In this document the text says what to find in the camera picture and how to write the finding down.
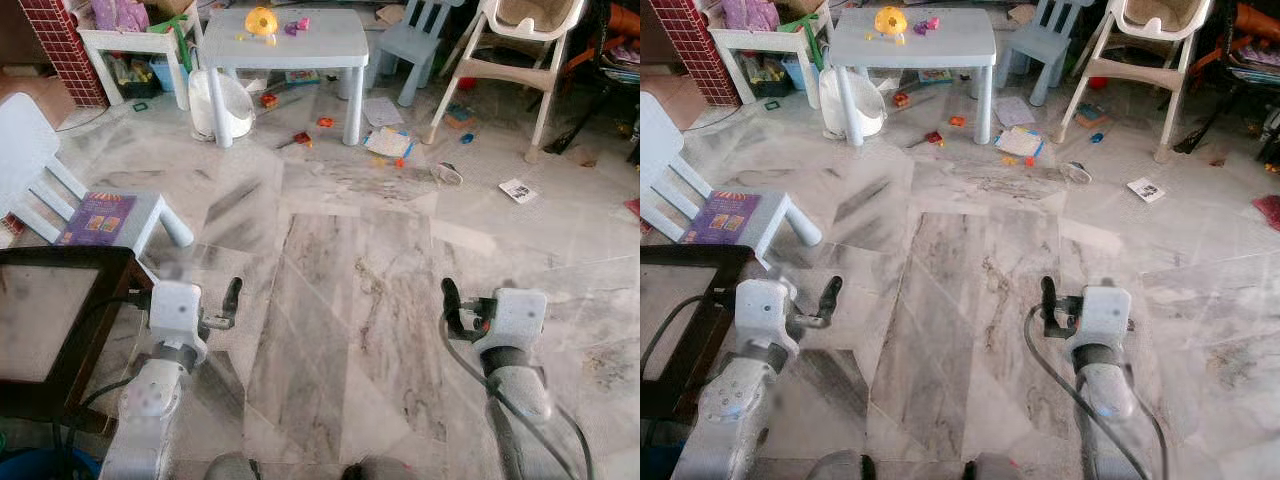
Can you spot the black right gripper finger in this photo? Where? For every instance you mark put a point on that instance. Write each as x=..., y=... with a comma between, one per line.
x=451, y=300
x=1047, y=298

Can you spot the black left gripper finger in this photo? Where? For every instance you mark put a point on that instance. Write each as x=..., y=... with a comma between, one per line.
x=831, y=292
x=233, y=295

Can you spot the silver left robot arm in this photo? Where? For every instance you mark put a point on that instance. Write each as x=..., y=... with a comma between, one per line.
x=150, y=400
x=735, y=400

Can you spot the light blue plastic kids chair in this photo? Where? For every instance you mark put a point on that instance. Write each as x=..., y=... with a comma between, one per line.
x=775, y=215
x=150, y=205
x=1040, y=45
x=410, y=45

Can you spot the clear plastic cup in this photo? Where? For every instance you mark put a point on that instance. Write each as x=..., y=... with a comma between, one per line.
x=1078, y=173
x=450, y=175

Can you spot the white printed card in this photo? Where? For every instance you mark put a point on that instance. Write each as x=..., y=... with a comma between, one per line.
x=518, y=190
x=1146, y=189

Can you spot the purple picture book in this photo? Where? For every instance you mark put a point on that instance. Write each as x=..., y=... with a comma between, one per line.
x=97, y=220
x=722, y=218

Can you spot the dark wood glass table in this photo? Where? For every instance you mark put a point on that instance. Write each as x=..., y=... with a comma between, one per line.
x=690, y=255
x=60, y=255

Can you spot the grey robot left leg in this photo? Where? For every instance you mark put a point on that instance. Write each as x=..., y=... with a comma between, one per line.
x=230, y=468
x=838, y=467

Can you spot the grey robot leg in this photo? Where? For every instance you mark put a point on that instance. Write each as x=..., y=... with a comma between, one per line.
x=838, y=467
x=230, y=468
x=1000, y=468
x=378, y=470

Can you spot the colourful children booklet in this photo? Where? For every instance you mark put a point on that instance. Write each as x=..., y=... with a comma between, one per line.
x=1020, y=142
x=388, y=143

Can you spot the grey robot right leg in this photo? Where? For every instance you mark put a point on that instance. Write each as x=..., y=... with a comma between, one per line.
x=378, y=470
x=1000, y=468

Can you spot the white plastic potty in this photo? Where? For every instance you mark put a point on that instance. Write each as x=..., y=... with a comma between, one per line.
x=235, y=115
x=865, y=112

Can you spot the white paper sheet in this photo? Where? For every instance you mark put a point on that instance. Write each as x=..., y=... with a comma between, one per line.
x=1015, y=111
x=383, y=112

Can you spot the black metal stand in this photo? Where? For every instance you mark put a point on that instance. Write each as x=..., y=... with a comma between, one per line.
x=580, y=125
x=1205, y=125

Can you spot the black tray of toys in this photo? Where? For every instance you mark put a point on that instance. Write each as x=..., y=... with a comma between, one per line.
x=765, y=80
x=132, y=80

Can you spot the blue plastic storage bin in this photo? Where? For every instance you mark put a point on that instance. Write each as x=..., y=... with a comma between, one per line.
x=800, y=72
x=168, y=75

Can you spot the blue plastic basin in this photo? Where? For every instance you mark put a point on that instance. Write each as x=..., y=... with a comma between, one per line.
x=45, y=466

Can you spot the flat colourful book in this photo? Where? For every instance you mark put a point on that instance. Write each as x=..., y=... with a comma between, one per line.
x=303, y=76
x=935, y=75

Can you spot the white beige baby high chair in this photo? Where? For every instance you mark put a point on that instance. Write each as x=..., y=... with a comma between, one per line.
x=505, y=75
x=1135, y=72

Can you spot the brown cardboard box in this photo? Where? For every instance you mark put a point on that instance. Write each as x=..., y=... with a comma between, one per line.
x=675, y=100
x=35, y=95

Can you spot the light blue plastic kids table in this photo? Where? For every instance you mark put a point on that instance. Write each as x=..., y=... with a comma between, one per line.
x=930, y=50
x=300, y=50

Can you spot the white small side table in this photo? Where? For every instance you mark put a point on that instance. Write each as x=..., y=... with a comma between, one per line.
x=130, y=40
x=765, y=40

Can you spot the red tiled pillar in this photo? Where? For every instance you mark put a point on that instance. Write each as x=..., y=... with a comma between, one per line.
x=65, y=55
x=710, y=55

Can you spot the yellow round toy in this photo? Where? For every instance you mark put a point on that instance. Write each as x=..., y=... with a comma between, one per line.
x=262, y=22
x=890, y=20

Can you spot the pink purple small toy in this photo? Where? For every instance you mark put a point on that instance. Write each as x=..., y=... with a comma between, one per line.
x=927, y=25
x=297, y=27

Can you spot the purple cloth bundle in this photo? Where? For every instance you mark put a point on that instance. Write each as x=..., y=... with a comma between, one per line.
x=120, y=14
x=750, y=13

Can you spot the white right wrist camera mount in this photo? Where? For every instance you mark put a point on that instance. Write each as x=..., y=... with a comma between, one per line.
x=1100, y=312
x=515, y=315

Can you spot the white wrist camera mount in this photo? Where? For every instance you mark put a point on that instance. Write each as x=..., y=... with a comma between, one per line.
x=762, y=310
x=175, y=310
x=515, y=315
x=1100, y=312

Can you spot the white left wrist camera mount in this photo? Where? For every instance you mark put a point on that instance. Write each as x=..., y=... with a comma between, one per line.
x=175, y=310
x=762, y=310

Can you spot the green plastic toy frame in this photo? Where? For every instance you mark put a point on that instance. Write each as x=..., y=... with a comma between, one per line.
x=182, y=45
x=815, y=45

